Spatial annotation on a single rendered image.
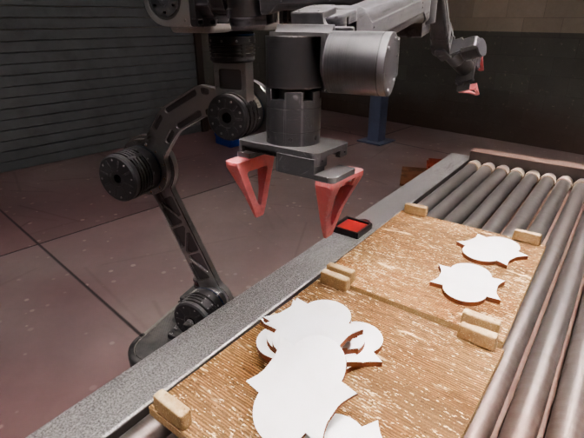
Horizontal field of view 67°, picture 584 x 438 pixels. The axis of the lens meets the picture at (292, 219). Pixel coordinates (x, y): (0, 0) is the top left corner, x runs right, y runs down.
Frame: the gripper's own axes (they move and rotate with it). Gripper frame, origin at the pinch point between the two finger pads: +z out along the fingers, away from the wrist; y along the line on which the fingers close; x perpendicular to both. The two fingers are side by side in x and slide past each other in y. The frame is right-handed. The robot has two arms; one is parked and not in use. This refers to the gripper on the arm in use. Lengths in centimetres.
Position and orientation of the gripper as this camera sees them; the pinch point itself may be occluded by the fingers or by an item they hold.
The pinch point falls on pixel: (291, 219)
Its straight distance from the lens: 51.2
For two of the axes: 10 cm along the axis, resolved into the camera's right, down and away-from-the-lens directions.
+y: 8.2, 2.4, -5.3
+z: -0.1, 9.2, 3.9
